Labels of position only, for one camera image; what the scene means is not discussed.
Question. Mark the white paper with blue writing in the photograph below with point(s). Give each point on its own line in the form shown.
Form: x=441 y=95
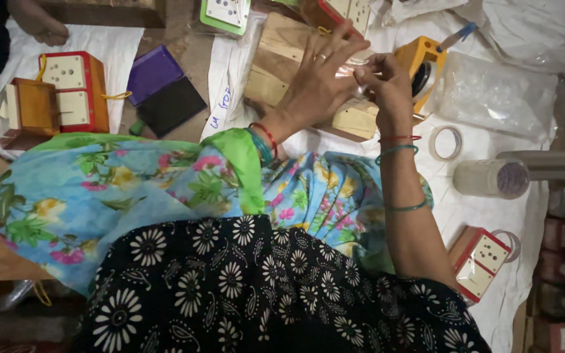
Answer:
x=228 y=83

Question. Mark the wooden plank block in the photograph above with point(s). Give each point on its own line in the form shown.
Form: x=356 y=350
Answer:
x=275 y=63

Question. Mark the purple black stamp pad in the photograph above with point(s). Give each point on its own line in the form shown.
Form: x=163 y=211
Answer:
x=165 y=93

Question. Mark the person's left hand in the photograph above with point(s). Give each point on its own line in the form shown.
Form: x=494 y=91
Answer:
x=312 y=90

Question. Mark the green framed switch board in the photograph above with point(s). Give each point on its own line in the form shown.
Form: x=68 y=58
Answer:
x=224 y=14

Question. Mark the stack of clear tape rolls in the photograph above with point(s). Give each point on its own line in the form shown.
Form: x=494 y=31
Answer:
x=488 y=179

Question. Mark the plain wooden switch box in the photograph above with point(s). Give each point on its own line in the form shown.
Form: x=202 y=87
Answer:
x=32 y=110

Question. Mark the clear tape roll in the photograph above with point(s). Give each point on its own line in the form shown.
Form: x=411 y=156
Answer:
x=515 y=245
x=432 y=144

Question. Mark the teal bangles on left wrist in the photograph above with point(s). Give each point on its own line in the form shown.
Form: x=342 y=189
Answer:
x=260 y=144

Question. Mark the clear adhesive tape strip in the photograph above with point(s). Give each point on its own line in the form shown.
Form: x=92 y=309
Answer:
x=348 y=73

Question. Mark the grey pipe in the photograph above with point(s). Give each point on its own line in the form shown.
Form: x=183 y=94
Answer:
x=557 y=164

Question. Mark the red bangle on right wrist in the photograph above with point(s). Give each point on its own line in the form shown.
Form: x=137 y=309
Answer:
x=400 y=138

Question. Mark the teal bangle on right wrist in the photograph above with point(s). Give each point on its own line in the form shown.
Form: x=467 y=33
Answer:
x=396 y=149

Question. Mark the red bangle on wrist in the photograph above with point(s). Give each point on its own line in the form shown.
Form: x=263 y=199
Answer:
x=400 y=138
x=268 y=135

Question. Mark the crumpled white plastic bag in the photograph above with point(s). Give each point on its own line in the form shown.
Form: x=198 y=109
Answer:
x=523 y=29

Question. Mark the red bangle on left wrist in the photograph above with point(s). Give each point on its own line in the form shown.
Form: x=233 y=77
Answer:
x=268 y=135

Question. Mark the red framed wooden switch box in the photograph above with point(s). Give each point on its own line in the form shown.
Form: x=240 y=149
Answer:
x=344 y=12
x=79 y=93
x=481 y=262

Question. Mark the person's right hand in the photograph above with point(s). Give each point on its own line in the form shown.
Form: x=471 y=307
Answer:
x=393 y=105

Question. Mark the clear plastic bag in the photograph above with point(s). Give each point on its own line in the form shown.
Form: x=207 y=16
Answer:
x=493 y=95

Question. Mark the yellow tape dispenser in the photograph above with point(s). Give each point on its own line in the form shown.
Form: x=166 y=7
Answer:
x=422 y=63

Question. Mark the person's right fingers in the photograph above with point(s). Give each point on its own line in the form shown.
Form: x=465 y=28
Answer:
x=375 y=71

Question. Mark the white plastic floor sheet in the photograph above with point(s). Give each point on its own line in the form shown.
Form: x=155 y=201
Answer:
x=478 y=215

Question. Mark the dark wooden frame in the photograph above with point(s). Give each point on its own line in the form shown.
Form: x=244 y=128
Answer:
x=111 y=12

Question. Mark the black white floral garment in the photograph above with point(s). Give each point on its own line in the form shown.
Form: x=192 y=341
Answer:
x=243 y=294

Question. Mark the blue floral sari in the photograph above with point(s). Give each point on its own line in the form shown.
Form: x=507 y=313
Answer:
x=115 y=196

